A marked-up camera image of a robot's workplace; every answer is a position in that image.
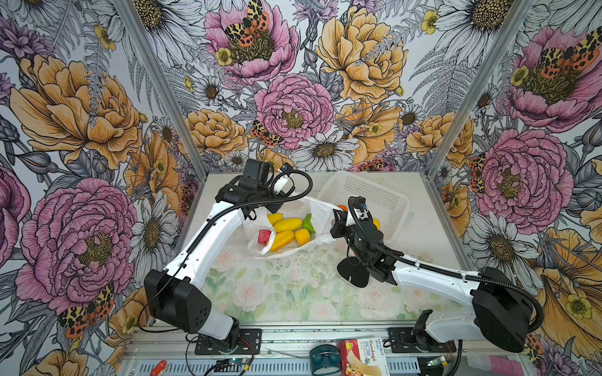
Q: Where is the white plastic mesh basket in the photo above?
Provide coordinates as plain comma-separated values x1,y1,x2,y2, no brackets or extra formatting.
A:
318,171,410,243

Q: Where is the red white bandage box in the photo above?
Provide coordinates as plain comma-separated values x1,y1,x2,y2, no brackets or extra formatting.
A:
337,338,390,376

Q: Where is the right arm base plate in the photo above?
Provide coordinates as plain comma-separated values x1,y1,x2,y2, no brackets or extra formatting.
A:
387,327,456,353

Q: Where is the pink toy strawberry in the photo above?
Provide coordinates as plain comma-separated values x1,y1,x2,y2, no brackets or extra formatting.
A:
257,229,272,245

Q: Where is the white plastic bag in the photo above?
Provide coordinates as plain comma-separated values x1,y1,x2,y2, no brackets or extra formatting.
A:
243,197,346,259

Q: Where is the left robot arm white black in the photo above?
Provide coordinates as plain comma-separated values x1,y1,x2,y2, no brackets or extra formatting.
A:
144,159,296,346

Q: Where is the aluminium corner post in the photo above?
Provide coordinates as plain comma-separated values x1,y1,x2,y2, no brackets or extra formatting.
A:
115,1,208,182
425,1,532,179

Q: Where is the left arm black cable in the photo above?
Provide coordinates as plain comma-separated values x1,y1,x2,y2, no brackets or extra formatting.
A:
135,168,314,335

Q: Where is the yellow toy corn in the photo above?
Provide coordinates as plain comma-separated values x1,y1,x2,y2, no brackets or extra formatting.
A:
270,230,295,252

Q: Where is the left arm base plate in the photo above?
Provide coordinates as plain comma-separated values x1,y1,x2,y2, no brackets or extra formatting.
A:
194,328,263,356

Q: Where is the pink transparent packet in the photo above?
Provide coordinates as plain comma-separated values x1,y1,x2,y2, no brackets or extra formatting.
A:
467,352,525,376

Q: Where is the red handled tool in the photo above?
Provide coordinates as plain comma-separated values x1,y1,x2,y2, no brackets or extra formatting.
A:
150,360,168,376

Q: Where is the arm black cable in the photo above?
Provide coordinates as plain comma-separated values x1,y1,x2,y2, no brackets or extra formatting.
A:
346,196,545,335
135,168,314,335

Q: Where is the teal round tape dispenser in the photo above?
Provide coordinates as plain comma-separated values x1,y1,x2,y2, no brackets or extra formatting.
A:
309,344,341,376

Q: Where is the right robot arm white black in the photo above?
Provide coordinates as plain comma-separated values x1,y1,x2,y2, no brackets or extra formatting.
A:
330,196,545,353

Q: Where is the yellow toy banana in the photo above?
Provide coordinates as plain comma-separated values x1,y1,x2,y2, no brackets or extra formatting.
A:
274,218,303,233

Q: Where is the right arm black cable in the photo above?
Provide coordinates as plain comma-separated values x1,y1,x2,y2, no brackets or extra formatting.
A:
346,196,545,335

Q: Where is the peach toy fruit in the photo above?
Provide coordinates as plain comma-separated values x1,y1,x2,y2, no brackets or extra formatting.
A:
295,228,311,247

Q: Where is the green toy leaf fruit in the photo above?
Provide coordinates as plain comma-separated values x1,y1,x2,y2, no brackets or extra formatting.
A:
302,214,315,234

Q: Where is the aluminium corner post left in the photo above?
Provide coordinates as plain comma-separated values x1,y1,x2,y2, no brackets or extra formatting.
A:
115,1,208,182

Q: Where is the aluminium corner post right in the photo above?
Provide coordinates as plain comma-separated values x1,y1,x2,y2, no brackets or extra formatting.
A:
425,1,532,179

